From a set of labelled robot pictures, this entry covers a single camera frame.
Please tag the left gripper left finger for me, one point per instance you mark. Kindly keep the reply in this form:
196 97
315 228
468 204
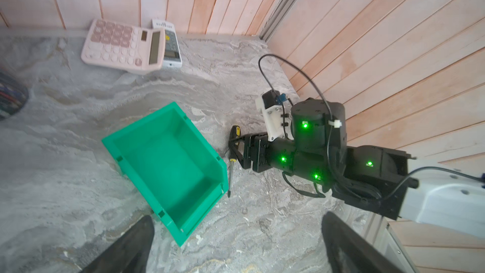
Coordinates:
130 253

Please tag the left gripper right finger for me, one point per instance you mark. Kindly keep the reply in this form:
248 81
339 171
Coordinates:
347 251

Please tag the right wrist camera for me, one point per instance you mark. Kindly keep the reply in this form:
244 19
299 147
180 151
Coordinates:
276 117

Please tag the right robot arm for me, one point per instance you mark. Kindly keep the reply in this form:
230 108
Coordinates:
309 141

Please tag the white digital timer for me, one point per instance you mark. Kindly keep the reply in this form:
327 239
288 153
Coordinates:
172 55

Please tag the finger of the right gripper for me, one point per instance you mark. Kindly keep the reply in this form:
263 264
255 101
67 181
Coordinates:
239 147

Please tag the green plastic bin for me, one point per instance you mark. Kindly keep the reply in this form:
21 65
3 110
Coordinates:
173 166

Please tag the black yellow screwdriver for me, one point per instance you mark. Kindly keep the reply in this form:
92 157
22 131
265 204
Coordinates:
233 142

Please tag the clear pencil cup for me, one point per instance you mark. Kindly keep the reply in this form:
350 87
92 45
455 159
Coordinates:
14 95

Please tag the pink calculator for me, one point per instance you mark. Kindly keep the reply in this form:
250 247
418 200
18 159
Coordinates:
124 47

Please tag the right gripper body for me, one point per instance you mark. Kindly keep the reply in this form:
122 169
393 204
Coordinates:
253 154

